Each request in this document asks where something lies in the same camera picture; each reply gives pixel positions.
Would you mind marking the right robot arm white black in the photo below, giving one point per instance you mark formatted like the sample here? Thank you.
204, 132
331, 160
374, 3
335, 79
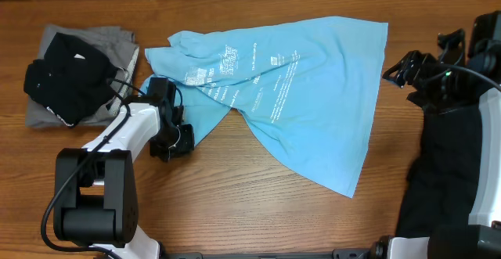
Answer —
480, 238

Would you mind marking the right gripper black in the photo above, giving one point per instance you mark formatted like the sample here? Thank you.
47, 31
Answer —
409, 63

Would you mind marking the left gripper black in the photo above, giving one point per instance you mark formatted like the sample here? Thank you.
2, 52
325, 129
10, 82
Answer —
186, 145

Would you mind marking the folded grey garment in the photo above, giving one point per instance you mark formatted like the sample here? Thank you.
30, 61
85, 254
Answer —
116, 43

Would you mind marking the black t-shirt pile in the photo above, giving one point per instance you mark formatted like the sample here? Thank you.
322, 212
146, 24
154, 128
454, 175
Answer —
443, 179

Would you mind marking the folded black garment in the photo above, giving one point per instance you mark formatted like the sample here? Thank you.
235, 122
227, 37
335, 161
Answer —
71, 79

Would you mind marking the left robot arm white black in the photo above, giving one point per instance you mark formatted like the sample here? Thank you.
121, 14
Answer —
95, 206

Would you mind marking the light blue printed t-shirt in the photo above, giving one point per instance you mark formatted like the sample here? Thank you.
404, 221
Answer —
307, 90

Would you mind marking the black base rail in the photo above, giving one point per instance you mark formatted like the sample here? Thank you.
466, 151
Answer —
335, 254

